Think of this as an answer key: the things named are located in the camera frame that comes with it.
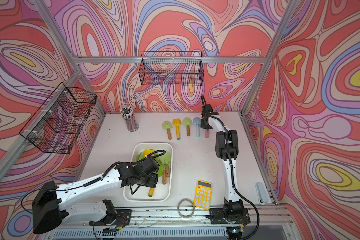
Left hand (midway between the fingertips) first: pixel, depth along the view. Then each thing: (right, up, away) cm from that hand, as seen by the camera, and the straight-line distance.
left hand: (156, 182), depth 78 cm
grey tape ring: (+12, -11, -1) cm, 16 cm away
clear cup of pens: (-22, +38, +18) cm, 47 cm away
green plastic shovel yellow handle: (-3, -6, +2) cm, 7 cm away
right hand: (+34, +28, +32) cm, 55 cm away
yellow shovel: (-8, +13, +18) cm, 24 cm away
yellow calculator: (+25, -7, +2) cm, 26 cm away
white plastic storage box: (+3, -6, +2) cm, 7 cm away
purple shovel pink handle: (+32, +24, +27) cm, 49 cm away
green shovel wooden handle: (+3, +31, +33) cm, 45 cm away
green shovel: (-13, +11, +15) cm, 23 cm away
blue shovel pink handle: (+25, +34, +34) cm, 54 cm away
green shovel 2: (+4, +9, +13) cm, 17 cm away
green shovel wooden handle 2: (+18, +33, +36) cm, 53 cm away
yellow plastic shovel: (+11, +33, +34) cm, 49 cm away
